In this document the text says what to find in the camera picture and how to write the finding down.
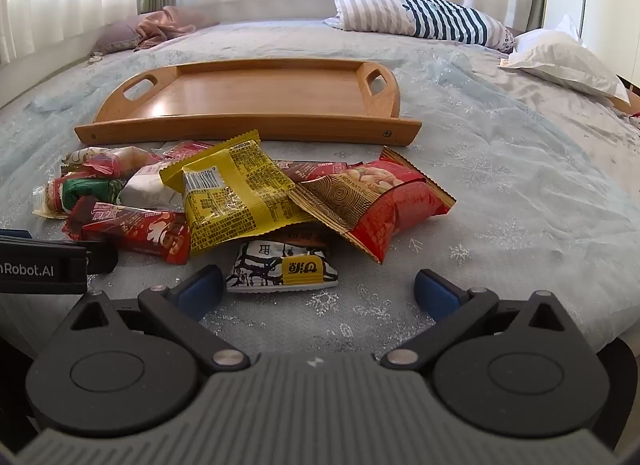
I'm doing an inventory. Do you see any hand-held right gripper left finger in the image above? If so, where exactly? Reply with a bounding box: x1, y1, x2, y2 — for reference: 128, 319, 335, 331
50, 265, 251, 373

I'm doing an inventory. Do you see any red chocolate bar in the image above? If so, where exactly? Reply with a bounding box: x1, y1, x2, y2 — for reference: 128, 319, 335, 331
61, 196, 192, 266

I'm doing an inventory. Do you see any yellow snack packet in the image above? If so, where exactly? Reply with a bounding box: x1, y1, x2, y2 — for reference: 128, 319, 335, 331
159, 129, 326, 257

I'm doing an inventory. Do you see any brown snack packet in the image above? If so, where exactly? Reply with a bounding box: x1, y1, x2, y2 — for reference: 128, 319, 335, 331
270, 226, 328, 248

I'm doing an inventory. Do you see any slim red snack bar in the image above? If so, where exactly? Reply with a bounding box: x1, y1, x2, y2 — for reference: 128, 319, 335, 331
274, 159, 351, 183

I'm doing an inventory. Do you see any white red-edged snack packet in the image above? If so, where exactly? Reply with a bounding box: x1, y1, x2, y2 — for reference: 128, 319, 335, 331
119, 161, 177, 210

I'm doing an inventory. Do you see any striped pillow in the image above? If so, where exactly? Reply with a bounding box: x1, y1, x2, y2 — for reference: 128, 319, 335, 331
324, 0, 516, 53

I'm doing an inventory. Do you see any black and white snack packet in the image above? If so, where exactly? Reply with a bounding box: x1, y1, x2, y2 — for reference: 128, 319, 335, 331
226, 239, 340, 294

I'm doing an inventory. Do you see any pink cloth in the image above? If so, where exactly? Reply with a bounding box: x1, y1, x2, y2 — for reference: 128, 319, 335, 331
134, 6, 221, 48

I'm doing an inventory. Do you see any white pillow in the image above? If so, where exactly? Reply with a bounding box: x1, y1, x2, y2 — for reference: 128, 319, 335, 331
497, 15, 632, 104

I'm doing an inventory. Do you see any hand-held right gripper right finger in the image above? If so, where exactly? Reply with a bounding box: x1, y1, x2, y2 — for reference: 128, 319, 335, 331
377, 269, 586, 371

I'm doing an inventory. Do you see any purple pillow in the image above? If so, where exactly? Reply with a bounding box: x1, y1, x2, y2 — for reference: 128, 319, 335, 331
90, 15, 151, 54

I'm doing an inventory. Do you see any cream nougat packet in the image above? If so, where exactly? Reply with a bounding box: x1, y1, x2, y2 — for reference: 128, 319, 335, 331
61, 146, 108, 168

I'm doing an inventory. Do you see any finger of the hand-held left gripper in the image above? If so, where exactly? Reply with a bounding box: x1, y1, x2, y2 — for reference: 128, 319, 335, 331
85, 240, 120, 276

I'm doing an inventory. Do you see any green snack packet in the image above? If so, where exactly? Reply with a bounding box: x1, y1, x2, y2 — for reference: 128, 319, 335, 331
47, 176, 126, 213

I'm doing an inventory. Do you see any red peanut packet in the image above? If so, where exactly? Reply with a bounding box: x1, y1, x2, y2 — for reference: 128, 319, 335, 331
289, 146, 457, 266

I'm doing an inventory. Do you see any cardboard box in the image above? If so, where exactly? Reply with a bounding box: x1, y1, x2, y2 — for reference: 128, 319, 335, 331
616, 74, 640, 118

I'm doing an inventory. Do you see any wooden tray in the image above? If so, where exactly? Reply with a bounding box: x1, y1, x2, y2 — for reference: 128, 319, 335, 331
74, 58, 423, 146

